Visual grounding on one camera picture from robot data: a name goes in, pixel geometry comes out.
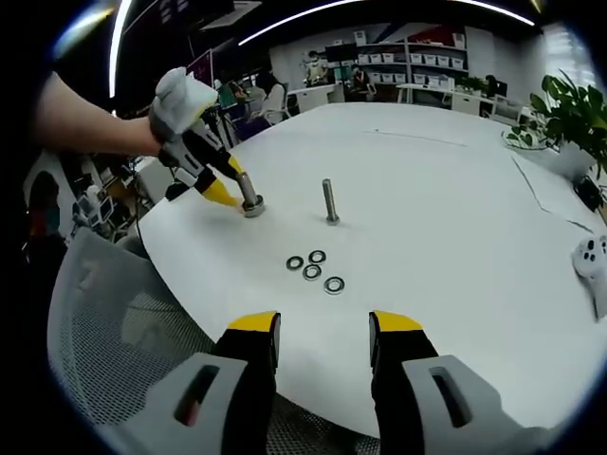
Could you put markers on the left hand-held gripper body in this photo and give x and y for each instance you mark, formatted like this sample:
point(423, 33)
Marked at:
point(180, 104)

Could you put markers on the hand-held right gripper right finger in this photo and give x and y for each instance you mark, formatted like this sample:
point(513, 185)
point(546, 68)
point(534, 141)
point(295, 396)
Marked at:
point(403, 379)

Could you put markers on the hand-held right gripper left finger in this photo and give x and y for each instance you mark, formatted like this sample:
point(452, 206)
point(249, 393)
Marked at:
point(237, 379)

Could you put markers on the large threaded steel stud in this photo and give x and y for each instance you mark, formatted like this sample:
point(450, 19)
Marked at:
point(246, 187)

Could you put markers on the large steel washer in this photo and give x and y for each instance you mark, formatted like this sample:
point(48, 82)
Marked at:
point(258, 211)
point(260, 203)

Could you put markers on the small steel washer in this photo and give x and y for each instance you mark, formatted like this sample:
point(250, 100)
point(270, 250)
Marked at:
point(304, 272)
point(326, 285)
point(288, 263)
point(324, 256)

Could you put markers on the small threaded steel stud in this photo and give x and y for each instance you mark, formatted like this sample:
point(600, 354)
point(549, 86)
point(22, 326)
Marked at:
point(329, 199)

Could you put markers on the red screen monitor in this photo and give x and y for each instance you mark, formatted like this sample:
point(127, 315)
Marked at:
point(199, 66)

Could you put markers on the grey mesh office chair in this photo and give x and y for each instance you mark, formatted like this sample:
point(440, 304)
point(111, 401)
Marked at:
point(118, 322)

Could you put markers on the long ceiling light strip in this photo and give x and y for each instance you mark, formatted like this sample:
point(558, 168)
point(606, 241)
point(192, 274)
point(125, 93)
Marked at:
point(379, 12)

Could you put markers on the white shelf with storage boxes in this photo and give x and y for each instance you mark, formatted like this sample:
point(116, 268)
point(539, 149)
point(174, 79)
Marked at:
point(412, 59)

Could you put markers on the white game controller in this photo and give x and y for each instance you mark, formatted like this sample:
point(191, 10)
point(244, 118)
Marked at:
point(593, 270)

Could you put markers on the white background desk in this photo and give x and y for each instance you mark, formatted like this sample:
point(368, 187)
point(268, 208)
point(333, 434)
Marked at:
point(446, 97)

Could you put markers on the white paper sheet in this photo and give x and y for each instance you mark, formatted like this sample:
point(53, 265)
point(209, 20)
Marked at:
point(550, 189)

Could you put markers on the small black device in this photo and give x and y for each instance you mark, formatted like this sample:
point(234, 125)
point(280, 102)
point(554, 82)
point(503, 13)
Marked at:
point(588, 194)

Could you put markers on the green potted plant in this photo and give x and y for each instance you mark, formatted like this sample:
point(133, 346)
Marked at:
point(569, 114)

